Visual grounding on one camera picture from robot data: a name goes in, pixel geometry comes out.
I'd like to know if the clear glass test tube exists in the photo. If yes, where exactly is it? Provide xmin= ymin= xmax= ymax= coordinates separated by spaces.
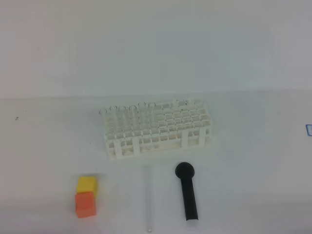
xmin=142 ymin=165 xmax=154 ymax=234

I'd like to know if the clear tube in rack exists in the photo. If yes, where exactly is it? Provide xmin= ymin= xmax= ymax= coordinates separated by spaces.
xmin=138 ymin=101 xmax=148 ymax=132
xmin=129 ymin=105 xmax=138 ymax=132
xmin=110 ymin=105 xmax=118 ymax=134
xmin=99 ymin=108 xmax=107 ymax=136
xmin=118 ymin=106 xmax=127 ymax=134
xmin=148 ymin=102 xmax=156 ymax=133

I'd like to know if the white test tube rack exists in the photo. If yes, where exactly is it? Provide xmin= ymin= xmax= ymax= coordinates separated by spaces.
xmin=104 ymin=97 xmax=212 ymax=159

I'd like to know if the yellow foam cube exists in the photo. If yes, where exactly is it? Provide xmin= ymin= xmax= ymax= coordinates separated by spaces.
xmin=76 ymin=176 xmax=98 ymax=196

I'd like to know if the orange foam cube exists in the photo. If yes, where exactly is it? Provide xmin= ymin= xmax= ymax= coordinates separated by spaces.
xmin=75 ymin=192 xmax=96 ymax=218

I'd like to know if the black scoop with handle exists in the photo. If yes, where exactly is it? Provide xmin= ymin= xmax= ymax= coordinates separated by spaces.
xmin=175 ymin=162 xmax=198 ymax=221

